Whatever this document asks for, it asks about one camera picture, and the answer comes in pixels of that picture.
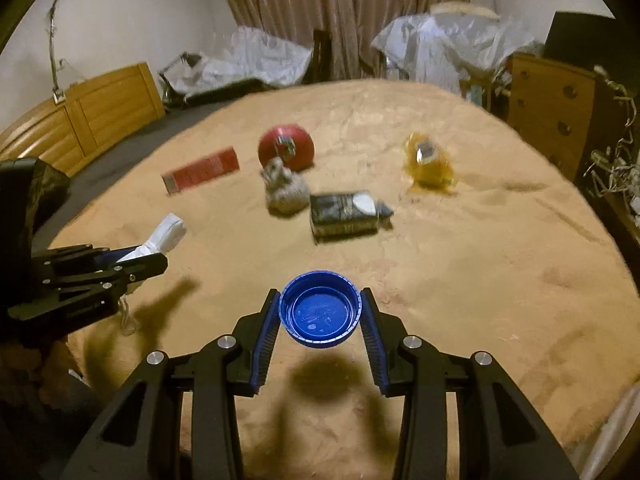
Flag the clear plastic sheet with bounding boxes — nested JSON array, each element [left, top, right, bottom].
[[160, 25, 313, 106], [371, 2, 536, 96]]

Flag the red carton box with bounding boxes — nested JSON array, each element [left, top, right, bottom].
[[161, 146, 241, 196]]

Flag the black snack packet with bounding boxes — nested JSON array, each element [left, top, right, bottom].
[[309, 189, 396, 238]]

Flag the blue bottle cap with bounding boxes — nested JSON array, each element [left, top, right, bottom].
[[279, 271, 362, 348]]

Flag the grey plush animal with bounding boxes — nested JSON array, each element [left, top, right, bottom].
[[261, 156, 311, 215]]

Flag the wooden dresser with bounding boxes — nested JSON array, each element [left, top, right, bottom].
[[506, 52, 601, 183]]

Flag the cream pillow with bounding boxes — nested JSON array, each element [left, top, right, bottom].
[[430, 2, 501, 22]]

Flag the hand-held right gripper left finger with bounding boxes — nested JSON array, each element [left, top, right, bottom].
[[60, 287, 282, 480]]

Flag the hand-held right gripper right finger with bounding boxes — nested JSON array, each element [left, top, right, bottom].
[[359, 287, 581, 480]]

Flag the yellow snack packet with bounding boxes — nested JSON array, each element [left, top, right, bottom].
[[402, 131, 458, 196]]

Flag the dark chair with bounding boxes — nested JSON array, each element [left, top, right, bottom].
[[302, 29, 333, 85]]

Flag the black monitor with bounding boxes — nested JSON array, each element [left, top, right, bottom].
[[542, 10, 621, 76]]

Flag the brown curtain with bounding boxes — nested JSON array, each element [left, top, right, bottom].
[[207, 0, 473, 81]]

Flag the hanging strap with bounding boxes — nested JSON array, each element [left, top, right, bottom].
[[47, 0, 69, 106]]

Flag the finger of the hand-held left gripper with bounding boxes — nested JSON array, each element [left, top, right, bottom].
[[7, 252, 169, 335], [31, 243, 123, 277]]

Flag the tangled cables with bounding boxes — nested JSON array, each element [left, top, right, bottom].
[[585, 65, 640, 221]]

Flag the white sock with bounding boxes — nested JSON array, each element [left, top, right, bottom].
[[116, 212, 188, 263]]

